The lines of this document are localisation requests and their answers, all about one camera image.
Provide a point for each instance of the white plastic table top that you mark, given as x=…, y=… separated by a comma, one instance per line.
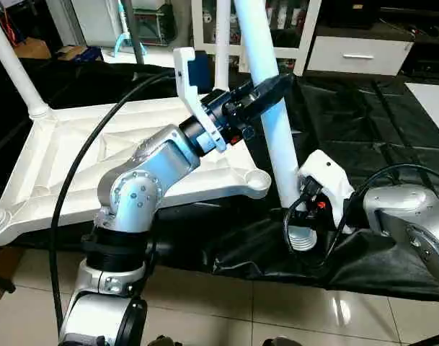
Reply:
x=75, y=151

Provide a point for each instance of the blue cardboard box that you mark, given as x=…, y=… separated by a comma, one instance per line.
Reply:
x=82, y=52

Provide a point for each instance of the dark robot right foot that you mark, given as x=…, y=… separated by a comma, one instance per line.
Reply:
x=280, y=342

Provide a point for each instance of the grey metal pole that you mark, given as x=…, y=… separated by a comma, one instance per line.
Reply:
x=136, y=32

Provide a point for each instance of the black work mat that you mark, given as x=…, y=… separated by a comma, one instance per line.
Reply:
x=334, y=245

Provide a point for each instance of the white sheet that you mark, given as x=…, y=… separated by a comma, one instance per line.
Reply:
x=429, y=101

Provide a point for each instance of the white glass-door cabinet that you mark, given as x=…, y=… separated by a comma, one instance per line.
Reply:
x=277, y=32

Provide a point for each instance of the white low drawer unit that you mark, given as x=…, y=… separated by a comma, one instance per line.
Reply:
x=357, y=54

